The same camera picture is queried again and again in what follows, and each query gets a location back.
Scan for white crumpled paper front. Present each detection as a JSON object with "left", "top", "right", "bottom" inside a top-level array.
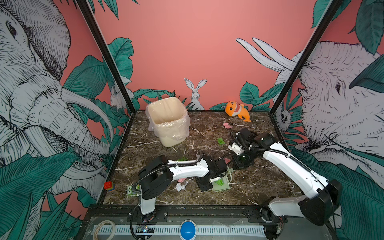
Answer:
[{"left": 176, "top": 181, "right": 189, "bottom": 192}]

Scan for clear tape roll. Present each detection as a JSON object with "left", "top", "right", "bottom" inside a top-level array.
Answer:
[{"left": 91, "top": 220, "right": 117, "bottom": 240}]

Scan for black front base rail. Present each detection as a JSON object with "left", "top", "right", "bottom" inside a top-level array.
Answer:
[{"left": 84, "top": 205, "right": 286, "bottom": 224}]

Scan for black right corner frame post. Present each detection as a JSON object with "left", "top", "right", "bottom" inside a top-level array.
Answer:
[{"left": 269, "top": 0, "right": 343, "bottom": 115}]

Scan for green frog toy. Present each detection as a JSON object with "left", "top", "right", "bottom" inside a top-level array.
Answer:
[{"left": 127, "top": 185, "right": 141, "bottom": 197}]

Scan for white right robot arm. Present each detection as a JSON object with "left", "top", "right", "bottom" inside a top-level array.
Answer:
[{"left": 229, "top": 128, "right": 343, "bottom": 226}]

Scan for long green paper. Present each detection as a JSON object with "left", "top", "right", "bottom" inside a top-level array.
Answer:
[{"left": 216, "top": 179, "right": 224, "bottom": 186}]

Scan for beige bin with plastic liner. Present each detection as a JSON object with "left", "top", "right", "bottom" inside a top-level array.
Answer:
[{"left": 146, "top": 97, "right": 191, "bottom": 148}]

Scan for green plastic dustpan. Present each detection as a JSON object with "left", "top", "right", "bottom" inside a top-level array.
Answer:
[{"left": 212, "top": 168, "right": 234, "bottom": 192}]

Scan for black left corner frame post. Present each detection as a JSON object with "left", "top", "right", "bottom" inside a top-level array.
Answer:
[{"left": 76, "top": 0, "right": 136, "bottom": 114}]

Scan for black corner frame post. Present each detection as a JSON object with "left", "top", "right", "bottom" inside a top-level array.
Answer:
[
  {"left": 269, "top": 0, "right": 343, "bottom": 115},
  {"left": 76, "top": 0, "right": 136, "bottom": 114}
]

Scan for red toy block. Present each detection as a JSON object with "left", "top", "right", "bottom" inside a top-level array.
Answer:
[{"left": 104, "top": 181, "right": 115, "bottom": 192}]

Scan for white slotted cable duct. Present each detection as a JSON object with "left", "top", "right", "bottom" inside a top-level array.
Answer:
[{"left": 91, "top": 224, "right": 266, "bottom": 238}]

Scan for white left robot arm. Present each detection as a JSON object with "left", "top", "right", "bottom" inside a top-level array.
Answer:
[{"left": 132, "top": 155, "right": 227, "bottom": 216}]

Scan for pink paper scrap far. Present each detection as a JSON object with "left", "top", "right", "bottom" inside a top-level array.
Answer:
[{"left": 223, "top": 123, "right": 233, "bottom": 129}]

